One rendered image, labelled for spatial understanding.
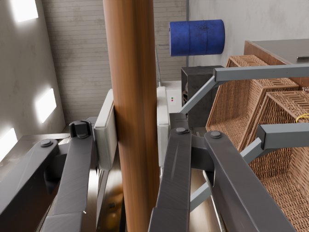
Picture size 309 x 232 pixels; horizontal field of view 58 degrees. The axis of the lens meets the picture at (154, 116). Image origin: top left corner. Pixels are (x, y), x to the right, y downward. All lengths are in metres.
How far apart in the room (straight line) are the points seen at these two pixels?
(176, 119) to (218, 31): 4.61
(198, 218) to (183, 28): 3.79
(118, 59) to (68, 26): 9.33
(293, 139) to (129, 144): 0.51
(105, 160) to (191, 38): 4.54
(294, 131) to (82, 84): 9.35
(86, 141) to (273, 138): 0.53
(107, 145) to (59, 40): 9.51
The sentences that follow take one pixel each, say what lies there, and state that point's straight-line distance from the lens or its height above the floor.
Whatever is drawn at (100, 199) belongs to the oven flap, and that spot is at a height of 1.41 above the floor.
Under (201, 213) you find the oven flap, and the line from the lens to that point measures 1.28.
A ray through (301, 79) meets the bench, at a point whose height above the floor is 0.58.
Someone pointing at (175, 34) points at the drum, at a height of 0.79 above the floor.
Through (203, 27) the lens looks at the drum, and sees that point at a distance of 4.77.
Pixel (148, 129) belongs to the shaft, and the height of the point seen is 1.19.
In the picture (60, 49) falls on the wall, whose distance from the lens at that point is 9.71.
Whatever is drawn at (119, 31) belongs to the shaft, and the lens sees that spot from 0.17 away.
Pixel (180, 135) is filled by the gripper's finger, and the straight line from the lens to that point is 0.15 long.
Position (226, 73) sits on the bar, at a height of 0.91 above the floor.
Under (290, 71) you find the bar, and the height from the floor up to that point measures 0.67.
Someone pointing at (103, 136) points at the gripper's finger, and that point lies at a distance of 0.16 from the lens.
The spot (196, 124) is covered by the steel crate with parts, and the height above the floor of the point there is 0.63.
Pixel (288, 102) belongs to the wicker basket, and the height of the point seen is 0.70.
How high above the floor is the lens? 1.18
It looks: level
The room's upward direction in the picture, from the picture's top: 93 degrees counter-clockwise
